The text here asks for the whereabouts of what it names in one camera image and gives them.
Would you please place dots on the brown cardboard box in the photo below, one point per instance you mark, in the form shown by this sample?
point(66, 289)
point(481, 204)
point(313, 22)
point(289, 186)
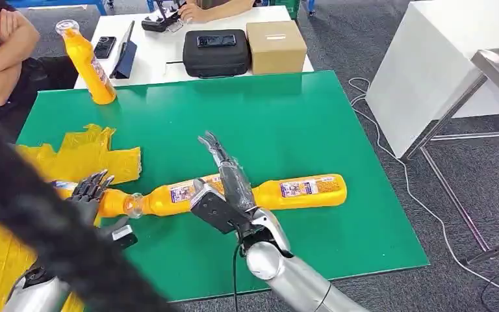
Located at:
point(275, 51)

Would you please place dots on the white table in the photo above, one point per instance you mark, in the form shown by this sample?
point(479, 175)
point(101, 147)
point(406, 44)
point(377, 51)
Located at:
point(159, 47)

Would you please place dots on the black handheld controller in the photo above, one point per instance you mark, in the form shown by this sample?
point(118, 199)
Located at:
point(159, 21)

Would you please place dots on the blue metal frame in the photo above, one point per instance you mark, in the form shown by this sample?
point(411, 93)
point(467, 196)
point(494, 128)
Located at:
point(60, 3)

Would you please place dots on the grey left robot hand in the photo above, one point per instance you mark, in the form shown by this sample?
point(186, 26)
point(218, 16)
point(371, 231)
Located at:
point(88, 202)

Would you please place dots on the person holding controller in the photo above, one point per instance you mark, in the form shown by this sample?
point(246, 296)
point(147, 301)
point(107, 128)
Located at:
point(215, 8)

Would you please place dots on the orange drink bottle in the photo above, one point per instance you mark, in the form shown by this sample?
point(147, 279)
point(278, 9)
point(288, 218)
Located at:
point(90, 73)
point(275, 200)
point(111, 202)
point(159, 202)

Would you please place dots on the tablet in dark cover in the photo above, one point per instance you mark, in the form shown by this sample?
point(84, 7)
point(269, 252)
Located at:
point(125, 58)

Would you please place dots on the black smartphone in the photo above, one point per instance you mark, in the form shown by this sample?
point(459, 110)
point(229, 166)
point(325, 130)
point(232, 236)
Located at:
point(216, 41)
point(104, 47)

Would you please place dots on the green table mat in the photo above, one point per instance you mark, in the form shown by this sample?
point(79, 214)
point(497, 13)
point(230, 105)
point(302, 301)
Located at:
point(275, 120)

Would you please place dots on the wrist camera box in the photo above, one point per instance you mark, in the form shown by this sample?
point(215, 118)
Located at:
point(215, 209)
point(124, 237)

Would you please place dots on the black zipped carry case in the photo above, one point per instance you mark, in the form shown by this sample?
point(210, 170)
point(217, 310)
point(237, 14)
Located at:
point(215, 60)

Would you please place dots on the white cabinet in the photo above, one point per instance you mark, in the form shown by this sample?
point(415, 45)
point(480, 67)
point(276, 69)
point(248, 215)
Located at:
point(426, 64)

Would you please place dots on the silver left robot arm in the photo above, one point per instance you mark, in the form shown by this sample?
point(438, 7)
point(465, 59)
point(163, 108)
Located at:
point(38, 297)

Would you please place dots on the yellow plastic sheet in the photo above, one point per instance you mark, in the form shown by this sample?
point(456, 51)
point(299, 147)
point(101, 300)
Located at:
point(86, 159)

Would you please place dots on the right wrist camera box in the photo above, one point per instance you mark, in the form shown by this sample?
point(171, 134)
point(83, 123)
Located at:
point(215, 209)

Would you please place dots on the ribbed grey right robot arm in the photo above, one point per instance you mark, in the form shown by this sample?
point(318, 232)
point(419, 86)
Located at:
point(297, 280)

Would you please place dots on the person with crossed arms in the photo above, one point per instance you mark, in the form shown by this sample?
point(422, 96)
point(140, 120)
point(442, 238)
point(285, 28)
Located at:
point(0, 51)

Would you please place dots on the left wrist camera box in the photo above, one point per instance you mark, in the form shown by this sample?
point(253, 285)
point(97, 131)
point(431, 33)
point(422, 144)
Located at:
point(124, 237)

